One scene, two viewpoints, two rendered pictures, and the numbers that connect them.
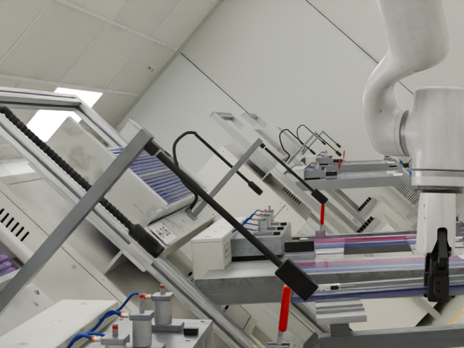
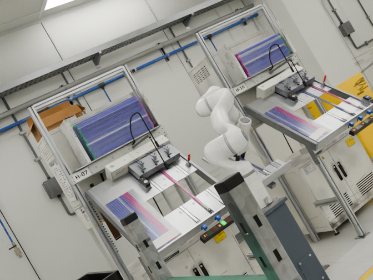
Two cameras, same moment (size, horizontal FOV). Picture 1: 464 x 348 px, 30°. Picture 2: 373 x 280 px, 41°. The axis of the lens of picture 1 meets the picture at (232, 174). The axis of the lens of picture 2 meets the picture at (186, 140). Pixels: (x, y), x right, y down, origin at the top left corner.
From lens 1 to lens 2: 2.75 m
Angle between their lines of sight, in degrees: 54
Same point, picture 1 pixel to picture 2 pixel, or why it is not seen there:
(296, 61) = not seen: outside the picture
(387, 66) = not seen: hidden behind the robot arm
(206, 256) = (259, 93)
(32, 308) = (157, 134)
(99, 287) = not seen: hidden behind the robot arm
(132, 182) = (238, 69)
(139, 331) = (153, 158)
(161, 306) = (166, 149)
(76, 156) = (226, 55)
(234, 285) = (251, 111)
